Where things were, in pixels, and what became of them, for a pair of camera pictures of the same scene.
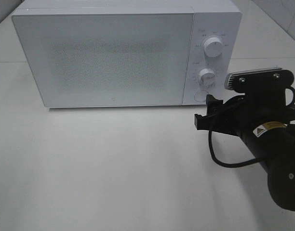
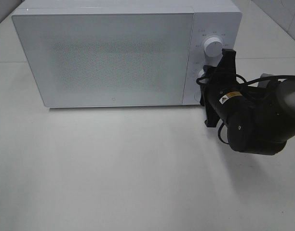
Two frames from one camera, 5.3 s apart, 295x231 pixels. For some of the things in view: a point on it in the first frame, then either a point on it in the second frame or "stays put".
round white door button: (201, 96) stays put
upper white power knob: (213, 46) stays put
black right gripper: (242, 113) -> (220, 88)
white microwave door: (95, 60) stays put
